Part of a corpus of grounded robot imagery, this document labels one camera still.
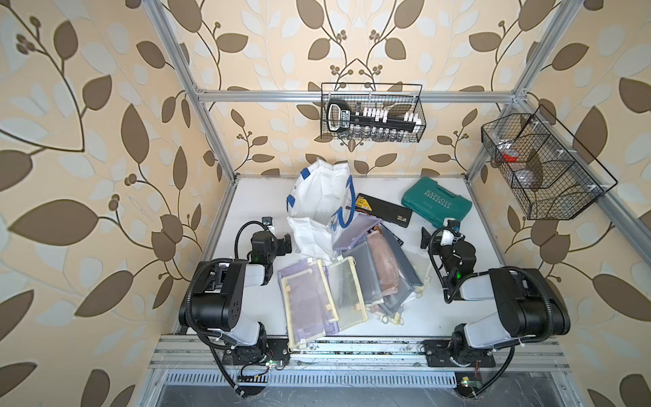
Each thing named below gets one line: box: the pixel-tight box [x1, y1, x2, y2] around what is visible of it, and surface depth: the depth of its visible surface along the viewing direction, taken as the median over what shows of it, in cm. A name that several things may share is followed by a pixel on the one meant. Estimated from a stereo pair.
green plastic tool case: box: [400, 176, 473, 228], surface depth 107 cm
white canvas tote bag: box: [286, 159, 357, 262], surface depth 96 cm
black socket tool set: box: [327, 99, 424, 141], surface depth 86 cm
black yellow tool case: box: [355, 192, 413, 229], surface depth 108 cm
